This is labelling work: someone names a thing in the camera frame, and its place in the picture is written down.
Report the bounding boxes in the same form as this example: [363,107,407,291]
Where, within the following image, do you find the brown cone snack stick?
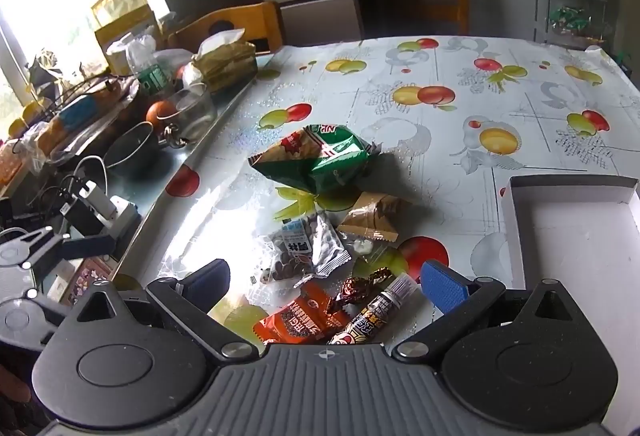
[328,273,419,345]

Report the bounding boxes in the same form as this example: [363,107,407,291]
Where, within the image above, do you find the brown foil candy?
[326,267,394,315]

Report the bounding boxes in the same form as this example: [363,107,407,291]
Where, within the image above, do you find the brown peanut snack packet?
[337,191,409,243]

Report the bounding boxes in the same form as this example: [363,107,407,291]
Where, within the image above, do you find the orange square snack packet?
[253,282,349,345]

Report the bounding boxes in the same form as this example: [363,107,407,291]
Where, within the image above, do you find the clear sunflower seed packet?
[255,211,352,287]

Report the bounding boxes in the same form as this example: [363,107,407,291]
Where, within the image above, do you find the green shrimp chips bag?
[247,124,380,194]

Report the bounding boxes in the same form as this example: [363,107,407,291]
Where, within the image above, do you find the white power strip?
[74,180,141,241]

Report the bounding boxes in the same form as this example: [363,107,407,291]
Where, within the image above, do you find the bread loaf in bag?
[37,79,122,156]

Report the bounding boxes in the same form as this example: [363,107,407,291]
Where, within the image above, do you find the white cardboard box tray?
[502,174,640,435]

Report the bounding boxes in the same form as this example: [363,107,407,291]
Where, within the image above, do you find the dark round bowl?
[103,122,160,178]

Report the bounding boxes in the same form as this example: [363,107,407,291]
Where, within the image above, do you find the fruit-pattern tablecloth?
[120,37,639,334]

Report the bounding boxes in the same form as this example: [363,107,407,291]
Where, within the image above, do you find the orange fruit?
[145,100,177,131]

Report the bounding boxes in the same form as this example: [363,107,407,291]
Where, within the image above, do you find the plastic water bottle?
[126,35,170,96]

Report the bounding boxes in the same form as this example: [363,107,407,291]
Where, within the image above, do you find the tissue pack in gold wrapper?
[192,28,257,92]

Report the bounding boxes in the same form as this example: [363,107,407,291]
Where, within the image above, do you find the yellow paper bag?
[91,0,160,75]

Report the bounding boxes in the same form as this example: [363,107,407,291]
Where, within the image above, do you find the wooden chair at left side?
[167,1,285,53]

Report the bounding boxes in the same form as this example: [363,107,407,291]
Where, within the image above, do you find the green candies on shelf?
[549,6,591,35]

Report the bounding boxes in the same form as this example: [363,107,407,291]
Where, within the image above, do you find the clear acrylic shelf cart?
[533,0,612,50]

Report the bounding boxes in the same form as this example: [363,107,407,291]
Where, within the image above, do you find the grey cabinet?
[266,0,364,47]

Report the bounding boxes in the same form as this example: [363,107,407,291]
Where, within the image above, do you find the glass bowl with handle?
[160,82,217,148]

